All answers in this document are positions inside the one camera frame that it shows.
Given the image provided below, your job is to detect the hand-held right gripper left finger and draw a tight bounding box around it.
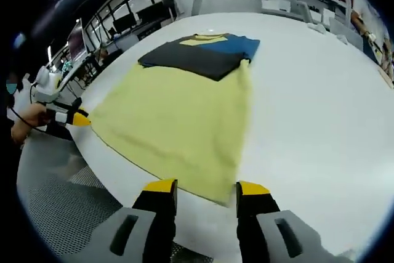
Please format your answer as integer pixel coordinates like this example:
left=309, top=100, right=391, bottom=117
left=57, top=178, right=179, bottom=263

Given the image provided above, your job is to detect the grey mesh chair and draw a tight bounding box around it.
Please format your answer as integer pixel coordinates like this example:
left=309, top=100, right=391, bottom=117
left=18, top=139, right=213, bottom=263

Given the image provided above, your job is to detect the grey metal shelf unit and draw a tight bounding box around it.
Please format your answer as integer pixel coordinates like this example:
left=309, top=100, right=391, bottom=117
left=258, top=0, right=370, bottom=34

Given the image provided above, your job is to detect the white chair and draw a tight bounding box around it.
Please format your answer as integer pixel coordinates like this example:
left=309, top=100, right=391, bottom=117
left=296, top=0, right=312, bottom=24

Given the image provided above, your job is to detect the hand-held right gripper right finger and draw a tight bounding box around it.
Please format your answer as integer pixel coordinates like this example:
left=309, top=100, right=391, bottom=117
left=235, top=180, right=348, bottom=263

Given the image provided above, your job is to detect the person's left hand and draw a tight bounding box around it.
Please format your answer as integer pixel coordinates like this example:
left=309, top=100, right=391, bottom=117
left=12, top=102, right=54, bottom=144

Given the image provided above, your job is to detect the yellow blue black garment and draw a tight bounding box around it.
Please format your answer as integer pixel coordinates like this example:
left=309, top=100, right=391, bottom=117
left=89, top=31, right=262, bottom=208

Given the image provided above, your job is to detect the black computer monitor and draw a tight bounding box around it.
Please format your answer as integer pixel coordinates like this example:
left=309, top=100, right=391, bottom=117
left=135, top=3, right=177, bottom=25
left=112, top=13, right=138, bottom=33

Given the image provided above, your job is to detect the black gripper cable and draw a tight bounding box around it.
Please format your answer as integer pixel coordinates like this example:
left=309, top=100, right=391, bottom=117
left=9, top=106, right=49, bottom=131

